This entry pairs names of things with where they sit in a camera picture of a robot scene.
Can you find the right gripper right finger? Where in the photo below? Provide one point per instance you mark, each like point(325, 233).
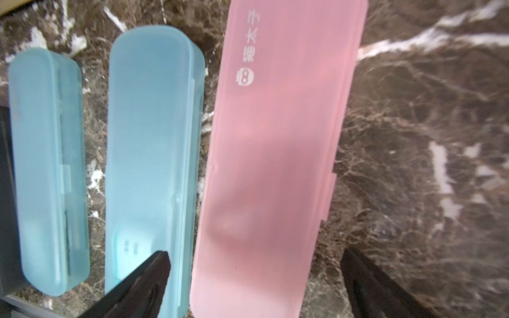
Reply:
point(372, 293)

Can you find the black pencil case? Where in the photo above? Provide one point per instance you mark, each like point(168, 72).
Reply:
point(12, 278)

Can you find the wooden three-tier shelf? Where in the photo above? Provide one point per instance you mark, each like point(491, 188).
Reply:
point(7, 6)

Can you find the teal pencil case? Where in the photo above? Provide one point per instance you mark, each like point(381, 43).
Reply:
point(49, 160)
point(156, 95)

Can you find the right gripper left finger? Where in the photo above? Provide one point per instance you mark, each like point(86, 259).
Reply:
point(138, 295)

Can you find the pink pencil case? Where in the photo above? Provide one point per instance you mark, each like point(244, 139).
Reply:
point(285, 77)

